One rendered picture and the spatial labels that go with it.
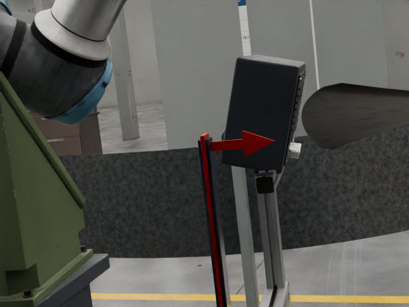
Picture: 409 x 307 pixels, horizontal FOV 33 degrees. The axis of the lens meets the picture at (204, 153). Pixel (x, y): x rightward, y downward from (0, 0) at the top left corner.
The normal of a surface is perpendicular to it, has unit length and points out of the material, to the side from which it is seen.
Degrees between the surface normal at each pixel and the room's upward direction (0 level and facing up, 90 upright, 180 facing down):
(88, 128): 90
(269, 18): 90
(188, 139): 90
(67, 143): 90
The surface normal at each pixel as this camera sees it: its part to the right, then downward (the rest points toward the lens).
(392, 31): -0.33, 0.17
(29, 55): 0.46, -0.15
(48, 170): 0.98, -0.08
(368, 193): 0.24, 0.11
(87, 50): 0.67, -0.07
